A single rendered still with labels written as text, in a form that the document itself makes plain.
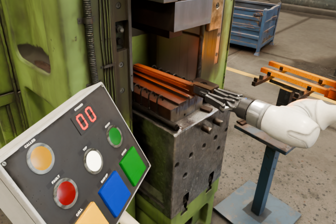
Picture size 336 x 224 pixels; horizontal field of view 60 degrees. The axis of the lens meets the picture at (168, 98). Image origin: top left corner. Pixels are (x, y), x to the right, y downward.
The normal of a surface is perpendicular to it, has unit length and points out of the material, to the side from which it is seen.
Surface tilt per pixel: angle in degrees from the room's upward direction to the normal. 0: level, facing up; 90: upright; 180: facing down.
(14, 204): 90
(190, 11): 90
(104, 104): 60
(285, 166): 0
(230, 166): 0
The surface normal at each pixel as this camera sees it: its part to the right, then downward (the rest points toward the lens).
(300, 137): -0.49, 0.26
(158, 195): -0.44, -0.44
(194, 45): -0.68, 0.32
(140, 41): 0.73, 0.34
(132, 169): 0.84, -0.29
